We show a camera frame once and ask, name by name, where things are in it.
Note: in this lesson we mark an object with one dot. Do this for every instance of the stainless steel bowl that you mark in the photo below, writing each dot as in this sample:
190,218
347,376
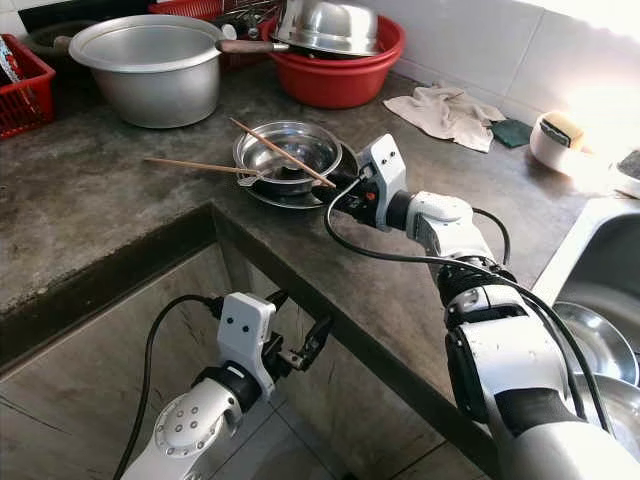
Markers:
300,143

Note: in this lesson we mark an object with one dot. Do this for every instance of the wooden chopstick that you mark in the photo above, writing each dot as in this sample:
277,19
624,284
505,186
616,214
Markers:
200,165
280,152

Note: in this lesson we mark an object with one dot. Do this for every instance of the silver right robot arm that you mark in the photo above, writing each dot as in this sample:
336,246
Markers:
510,360

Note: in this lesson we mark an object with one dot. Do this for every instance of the stainless steel plate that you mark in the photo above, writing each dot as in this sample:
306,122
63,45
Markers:
275,199

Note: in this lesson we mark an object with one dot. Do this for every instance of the steel spoon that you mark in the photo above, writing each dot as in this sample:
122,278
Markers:
253,178

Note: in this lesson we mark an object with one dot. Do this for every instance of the red plastic basin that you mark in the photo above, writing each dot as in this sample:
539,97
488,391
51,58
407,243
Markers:
335,85

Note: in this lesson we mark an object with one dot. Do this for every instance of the white dish cloth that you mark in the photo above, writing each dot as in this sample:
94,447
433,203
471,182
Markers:
445,112

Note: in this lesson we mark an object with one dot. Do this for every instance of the upturned steel bowl lid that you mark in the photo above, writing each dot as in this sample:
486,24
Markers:
330,25

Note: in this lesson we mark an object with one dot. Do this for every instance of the green scouring pad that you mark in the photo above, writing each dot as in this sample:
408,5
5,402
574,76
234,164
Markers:
512,132

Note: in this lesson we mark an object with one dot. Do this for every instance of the white sponge cup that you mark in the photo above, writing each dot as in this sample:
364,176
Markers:
550,152

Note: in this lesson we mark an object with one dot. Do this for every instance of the large aluminium pot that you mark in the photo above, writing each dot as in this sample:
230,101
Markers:
155,90

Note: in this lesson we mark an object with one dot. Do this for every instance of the grey wood-grain base cabinet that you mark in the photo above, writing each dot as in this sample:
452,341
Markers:
80,400

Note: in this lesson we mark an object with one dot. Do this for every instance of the yellow sponge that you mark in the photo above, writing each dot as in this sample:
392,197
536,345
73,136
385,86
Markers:
565,128

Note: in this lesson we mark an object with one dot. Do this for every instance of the red plastic utensil basket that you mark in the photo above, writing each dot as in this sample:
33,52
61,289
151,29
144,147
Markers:
190,8

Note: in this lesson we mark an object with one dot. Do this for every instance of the stainless steel sink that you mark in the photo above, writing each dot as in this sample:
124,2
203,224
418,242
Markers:
600,260

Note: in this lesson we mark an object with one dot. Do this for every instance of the small white dish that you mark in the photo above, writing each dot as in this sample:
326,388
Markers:
630,180

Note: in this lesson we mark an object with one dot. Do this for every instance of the steel bowl in sink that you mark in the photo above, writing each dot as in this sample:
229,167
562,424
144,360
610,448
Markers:
622,415
600,340

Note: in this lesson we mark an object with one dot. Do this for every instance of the red plastic bottle basket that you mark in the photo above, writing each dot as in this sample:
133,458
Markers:
25,105

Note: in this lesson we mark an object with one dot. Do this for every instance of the dark sauce bottle red cap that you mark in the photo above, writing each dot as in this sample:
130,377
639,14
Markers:
10,65

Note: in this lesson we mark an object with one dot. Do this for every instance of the dark round pan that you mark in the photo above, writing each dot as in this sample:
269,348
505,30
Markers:
45,35

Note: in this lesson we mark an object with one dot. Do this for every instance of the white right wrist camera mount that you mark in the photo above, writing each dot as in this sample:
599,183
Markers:
382,170

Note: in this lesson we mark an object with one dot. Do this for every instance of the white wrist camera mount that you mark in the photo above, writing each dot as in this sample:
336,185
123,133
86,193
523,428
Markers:
245,330
382,170

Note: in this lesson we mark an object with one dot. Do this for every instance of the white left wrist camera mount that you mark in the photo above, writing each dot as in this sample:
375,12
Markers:
245,330

